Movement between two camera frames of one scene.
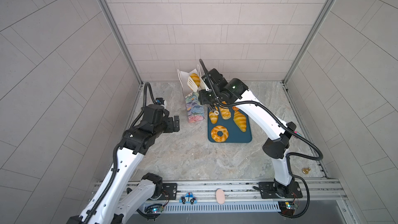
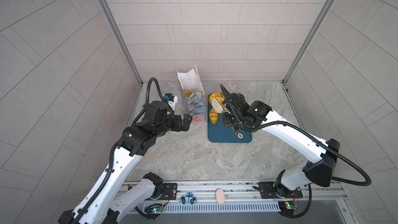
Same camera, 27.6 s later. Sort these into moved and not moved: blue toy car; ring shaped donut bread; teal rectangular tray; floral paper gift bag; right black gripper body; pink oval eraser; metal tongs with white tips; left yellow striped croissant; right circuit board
Moved: ring shaped donut bread; right black gripper body; metal tongs with white tips
Not moved: left yellow striped croissant; floral paper gift bag; blue toy car; teal rectangular tray; pink oval eraser; right circuit board
